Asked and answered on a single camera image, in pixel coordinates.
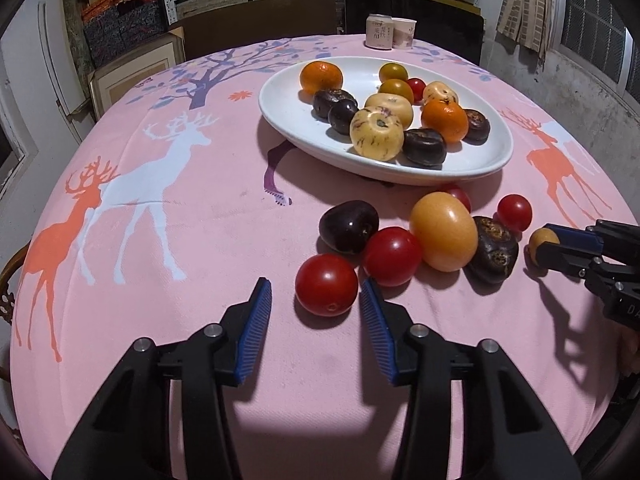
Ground red cherry tomato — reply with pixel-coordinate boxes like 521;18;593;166
438;184;472;212
361;226;423;287
407;77;426;105
295;254;359;318
497;194;533;232

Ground pink deer print tablecloth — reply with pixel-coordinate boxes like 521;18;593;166
10;36;634;479

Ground stacked fabric boxes left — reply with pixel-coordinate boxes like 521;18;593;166
78;0;167;68

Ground black chair back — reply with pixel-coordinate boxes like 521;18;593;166
344;0;484;65

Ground barred window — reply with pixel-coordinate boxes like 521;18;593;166
550;0;639;110

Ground person's hand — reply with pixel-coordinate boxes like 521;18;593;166
617;327;640;376

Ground large yellow-orange oval fruit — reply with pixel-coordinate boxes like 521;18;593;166
409;192;478;273

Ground red cherry tomato behind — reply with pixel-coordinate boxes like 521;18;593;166
438;184;472;212

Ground beige patterned curtain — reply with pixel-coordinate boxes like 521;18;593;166
496;0;566;68

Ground orange-yellow tomato front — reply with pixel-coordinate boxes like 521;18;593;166
378;78;414;105

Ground pink paper cup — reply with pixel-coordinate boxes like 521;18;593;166
393;18;416;50

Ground small yellow pepino fruit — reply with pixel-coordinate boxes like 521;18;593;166
423;80;459;105

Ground small orange-yellow tomato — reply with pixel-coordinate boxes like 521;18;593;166
378;62;409;82

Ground dark brown water chestnut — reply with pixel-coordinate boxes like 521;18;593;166
465;216;520;285

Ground small tan longan fruit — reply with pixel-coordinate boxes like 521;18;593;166
528;228;560;264

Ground white oval plate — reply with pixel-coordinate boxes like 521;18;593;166
258;56;514;186

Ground framed picture leaning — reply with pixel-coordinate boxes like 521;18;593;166
89;26;186;119

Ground yellow pepino fruit front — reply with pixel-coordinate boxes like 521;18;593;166
364;92;413;130

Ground dark wooden chair back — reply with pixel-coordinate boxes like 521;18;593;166
169;0;344;60

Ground dark purple plum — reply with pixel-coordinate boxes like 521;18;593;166
319;200;380;255
328;99;359;136

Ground yellow striped pepino large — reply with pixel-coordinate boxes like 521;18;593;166
349;107;404;162

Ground large orange tangerine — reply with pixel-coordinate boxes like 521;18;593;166
299;61;344;96

